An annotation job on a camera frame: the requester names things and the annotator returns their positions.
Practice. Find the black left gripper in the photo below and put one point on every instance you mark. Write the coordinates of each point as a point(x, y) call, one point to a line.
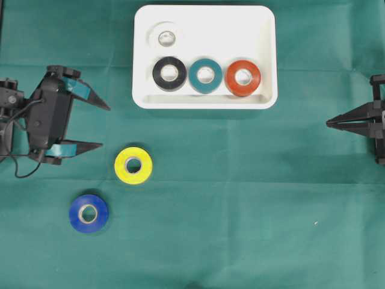
point(80, 90)

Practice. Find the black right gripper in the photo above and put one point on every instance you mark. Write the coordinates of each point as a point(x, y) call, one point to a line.
point(363, 112)

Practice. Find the black tape roll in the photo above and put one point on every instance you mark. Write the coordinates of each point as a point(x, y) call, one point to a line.
point(169, 74)

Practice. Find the white tape roll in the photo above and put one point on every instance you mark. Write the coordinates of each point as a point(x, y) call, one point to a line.
point(163, 36)

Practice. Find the teal tape roll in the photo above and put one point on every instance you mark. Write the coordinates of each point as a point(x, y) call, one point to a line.
point(205, 75)

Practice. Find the red tape roll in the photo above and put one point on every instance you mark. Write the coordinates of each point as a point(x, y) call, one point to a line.
point(242, 78)

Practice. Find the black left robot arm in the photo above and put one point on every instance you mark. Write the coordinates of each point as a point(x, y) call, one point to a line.
point(13, 108)

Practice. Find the yellow tape roll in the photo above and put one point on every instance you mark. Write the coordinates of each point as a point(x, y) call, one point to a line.
point(133, 166)

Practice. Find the blue tape roll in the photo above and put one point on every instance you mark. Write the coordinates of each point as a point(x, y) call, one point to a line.
point(88, 213)

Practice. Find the white plastic tray case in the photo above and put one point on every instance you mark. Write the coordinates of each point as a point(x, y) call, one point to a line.
point(223, 33)

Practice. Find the green table cloth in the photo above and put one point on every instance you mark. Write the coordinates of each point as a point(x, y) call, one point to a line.
point(236, 199)

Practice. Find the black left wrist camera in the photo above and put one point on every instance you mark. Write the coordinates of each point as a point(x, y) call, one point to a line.
point(47, 121)

